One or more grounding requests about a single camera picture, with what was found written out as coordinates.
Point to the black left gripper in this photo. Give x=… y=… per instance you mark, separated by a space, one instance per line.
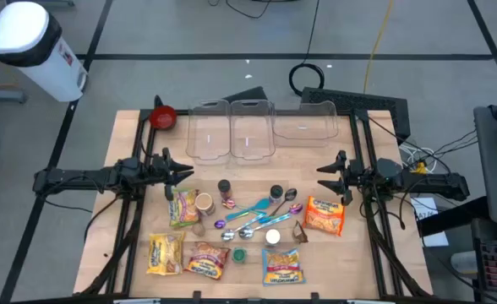
x=162 y=171

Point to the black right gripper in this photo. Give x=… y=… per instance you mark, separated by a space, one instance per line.
x=350 y=177

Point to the chili shrimp ramen pack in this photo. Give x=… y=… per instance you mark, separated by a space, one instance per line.
x=183 y=209

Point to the tan lid spice jar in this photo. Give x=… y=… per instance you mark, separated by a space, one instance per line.
x=204 y=202

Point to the orange chicken ramen pack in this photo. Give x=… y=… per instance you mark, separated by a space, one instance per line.
x=324 y=216

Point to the dark lid brown spice jar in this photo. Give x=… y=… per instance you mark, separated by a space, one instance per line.
x=224 y=186

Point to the dark metal spoon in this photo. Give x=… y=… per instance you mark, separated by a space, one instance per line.
x=291 y=194

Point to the purple iridescent spoon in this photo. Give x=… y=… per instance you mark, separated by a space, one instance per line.
x=296 y=208
x=220 y=224

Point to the brown spice pouch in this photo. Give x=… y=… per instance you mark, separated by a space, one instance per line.
x=299 y=234

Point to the yellow ramen pack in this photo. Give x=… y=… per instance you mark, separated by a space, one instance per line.
x=165 y=253

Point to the white lid spice jar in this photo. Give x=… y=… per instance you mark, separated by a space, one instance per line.
x=272 y=237

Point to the red ramen pack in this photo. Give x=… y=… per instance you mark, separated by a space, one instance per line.
x=207 y=261

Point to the green oregano spice jar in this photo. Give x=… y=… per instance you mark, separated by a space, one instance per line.
x=239 y=255

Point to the blue ramen pack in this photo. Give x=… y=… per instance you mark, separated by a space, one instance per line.
x=282 y=266

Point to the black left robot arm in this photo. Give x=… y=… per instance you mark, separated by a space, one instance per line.
x=75 y=176

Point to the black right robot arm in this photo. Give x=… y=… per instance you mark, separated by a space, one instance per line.
x=434 y=183

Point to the clear plastic bin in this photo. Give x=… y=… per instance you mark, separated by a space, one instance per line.
x=305 y=126
x=252 y=135
x=208 y=135

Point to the red round bowl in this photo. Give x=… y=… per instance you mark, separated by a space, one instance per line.
x=162 y=117

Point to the pink iridescent spoon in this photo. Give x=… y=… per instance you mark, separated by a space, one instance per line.
x=228 y=204

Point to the teal spoon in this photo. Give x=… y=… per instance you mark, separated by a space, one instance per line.
x=260 y=204

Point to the black wedge panel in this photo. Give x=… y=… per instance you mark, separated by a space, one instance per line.
x=248 y=95

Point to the white paper sheet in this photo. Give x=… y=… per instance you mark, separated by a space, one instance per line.
x=432 y=238

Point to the black table clamp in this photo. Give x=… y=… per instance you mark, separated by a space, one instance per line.
x=196 y=296
x=315 y=297

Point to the gray metal stand base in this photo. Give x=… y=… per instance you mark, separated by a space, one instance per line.
x=3 y=95

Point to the white trash bin black band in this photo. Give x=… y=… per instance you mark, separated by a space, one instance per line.
x=20 y=29

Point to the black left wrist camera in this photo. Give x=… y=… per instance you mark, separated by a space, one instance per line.
x=169 y=193

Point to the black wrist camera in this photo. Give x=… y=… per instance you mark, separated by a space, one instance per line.
x=347 y=197
x=169 y=193

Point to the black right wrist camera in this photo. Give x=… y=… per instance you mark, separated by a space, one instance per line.
x=347 y=197

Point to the black aluminium table frame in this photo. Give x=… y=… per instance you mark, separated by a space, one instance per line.
x=143 y=112

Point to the black corner bracket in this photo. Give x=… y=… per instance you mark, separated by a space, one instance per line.
x=158 y=102

